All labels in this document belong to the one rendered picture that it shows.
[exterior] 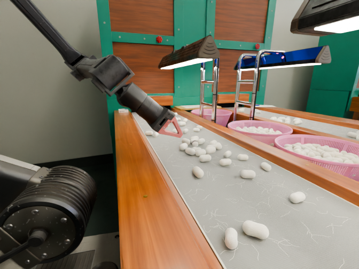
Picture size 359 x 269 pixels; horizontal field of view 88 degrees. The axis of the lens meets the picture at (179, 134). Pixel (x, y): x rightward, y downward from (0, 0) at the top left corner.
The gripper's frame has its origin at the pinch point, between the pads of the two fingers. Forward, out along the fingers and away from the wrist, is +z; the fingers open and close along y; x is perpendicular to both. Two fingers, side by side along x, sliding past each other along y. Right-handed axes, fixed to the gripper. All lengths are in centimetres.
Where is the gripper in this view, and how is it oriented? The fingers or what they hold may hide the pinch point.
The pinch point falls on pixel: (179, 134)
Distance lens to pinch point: 55.3
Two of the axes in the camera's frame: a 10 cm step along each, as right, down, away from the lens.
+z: 7.0, 5.7, 4.2
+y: -3.3, -2.7, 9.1
